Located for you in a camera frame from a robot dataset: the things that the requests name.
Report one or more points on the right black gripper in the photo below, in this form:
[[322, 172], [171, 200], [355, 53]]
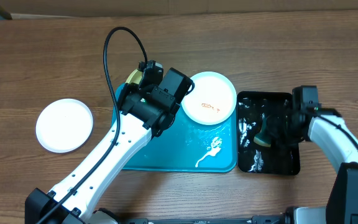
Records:
[[276, 118]]

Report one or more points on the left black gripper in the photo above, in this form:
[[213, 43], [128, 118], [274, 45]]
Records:
[[127, 90]]

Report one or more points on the yellow-green plate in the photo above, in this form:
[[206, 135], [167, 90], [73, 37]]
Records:
[[135, 77]]

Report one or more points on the green yellow sponge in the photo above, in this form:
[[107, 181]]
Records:
[[263, 138]]

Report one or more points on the white plate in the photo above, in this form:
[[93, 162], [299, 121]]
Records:
[[64, 125], [212, 100]]

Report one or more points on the white plate front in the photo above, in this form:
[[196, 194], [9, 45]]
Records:
[[64, 125]]

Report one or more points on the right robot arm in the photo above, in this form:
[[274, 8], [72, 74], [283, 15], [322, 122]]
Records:
[[327, 129]]

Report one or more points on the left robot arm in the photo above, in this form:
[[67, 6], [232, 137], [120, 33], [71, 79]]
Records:
[[143, 110]]

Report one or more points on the black rectangular tray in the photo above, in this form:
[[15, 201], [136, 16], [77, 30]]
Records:
[[251, 109]]

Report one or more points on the teal plastic tray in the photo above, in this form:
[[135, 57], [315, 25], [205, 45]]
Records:
[[188, 146]]

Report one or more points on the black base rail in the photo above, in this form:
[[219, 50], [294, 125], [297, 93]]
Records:
[[256, 219]]

